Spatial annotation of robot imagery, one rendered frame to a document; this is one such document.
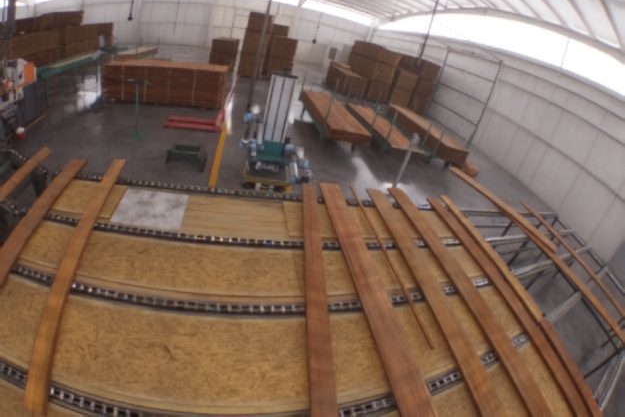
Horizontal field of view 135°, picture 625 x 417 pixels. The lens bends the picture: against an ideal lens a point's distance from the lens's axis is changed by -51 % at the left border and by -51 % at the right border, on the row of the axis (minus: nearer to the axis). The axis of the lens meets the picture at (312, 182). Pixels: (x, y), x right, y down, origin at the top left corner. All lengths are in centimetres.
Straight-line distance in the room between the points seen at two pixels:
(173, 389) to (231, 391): 30
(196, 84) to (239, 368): 667
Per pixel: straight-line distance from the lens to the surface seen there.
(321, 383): 152
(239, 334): 161
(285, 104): 368
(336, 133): 555
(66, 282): 196
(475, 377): 206
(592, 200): 1146
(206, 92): 727
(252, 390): 150
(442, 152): 728
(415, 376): 177
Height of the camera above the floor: 229
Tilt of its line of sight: 30 degrees down
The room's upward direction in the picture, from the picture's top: 16 degrees clockwise
